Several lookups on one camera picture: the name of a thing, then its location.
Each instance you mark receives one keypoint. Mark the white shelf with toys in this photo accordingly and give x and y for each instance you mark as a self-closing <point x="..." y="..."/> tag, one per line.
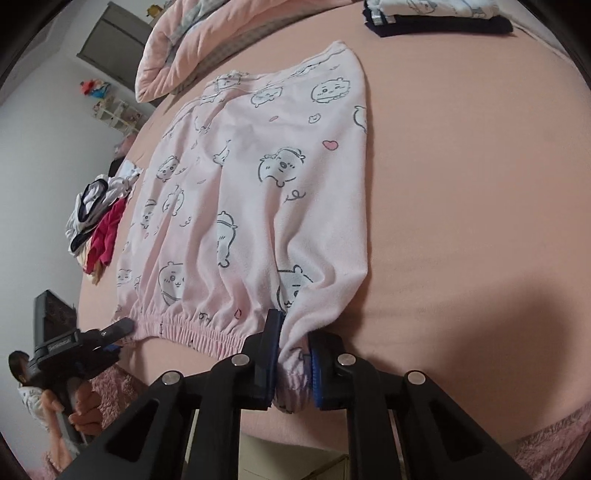
<point x="119" y="115"/>

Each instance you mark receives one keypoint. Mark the dark grey cabinet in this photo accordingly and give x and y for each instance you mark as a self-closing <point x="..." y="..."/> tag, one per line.
<point x="115" y="44"/>

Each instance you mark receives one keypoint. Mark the folded white navy clothes stack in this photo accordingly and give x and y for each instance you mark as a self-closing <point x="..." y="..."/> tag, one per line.
<point x="405" y="17"/>

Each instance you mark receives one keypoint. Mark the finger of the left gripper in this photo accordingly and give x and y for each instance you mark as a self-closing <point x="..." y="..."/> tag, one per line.
<point x="117" y="330"/>

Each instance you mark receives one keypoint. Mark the person's left hand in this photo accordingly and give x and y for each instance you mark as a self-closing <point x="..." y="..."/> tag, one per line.
<point x="86" y="417"/>

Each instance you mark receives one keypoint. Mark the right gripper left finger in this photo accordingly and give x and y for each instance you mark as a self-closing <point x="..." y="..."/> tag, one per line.
<point x="263" y="350"/>

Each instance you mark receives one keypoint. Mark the pink cartoon print pajama pants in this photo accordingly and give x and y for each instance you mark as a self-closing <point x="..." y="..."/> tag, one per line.
<point x="254" y="200"/>

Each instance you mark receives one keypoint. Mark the white black garment pile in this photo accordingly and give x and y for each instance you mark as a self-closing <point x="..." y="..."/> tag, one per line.
<point x="95" y="201"/>

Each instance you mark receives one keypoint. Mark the magenta red garment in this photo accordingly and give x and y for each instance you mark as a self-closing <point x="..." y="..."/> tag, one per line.
<point x="102" y="242"/>

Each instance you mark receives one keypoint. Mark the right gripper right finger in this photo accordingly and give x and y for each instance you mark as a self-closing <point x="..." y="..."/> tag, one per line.
<point x="329" y="385"/>

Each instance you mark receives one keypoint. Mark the pink quilted duvet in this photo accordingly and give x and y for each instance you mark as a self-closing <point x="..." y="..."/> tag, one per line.
<point x="192" y="38"/>

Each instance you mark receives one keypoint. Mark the pink fluffy blanket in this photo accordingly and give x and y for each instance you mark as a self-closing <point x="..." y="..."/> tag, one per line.
<point x="548" y="453"/>

